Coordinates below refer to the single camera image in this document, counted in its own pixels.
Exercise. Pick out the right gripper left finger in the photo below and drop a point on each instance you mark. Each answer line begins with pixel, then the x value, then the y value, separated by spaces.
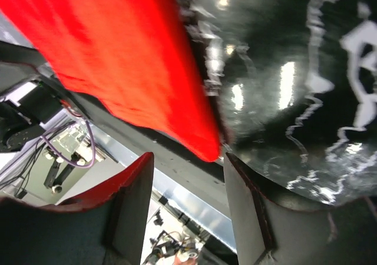
pixel 103 225

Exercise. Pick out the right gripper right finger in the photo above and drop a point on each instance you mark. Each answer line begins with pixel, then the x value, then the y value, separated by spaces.
pixel 273 225

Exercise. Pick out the bright red t shirt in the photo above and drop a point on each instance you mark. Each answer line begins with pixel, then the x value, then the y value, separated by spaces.
pixel 132 55

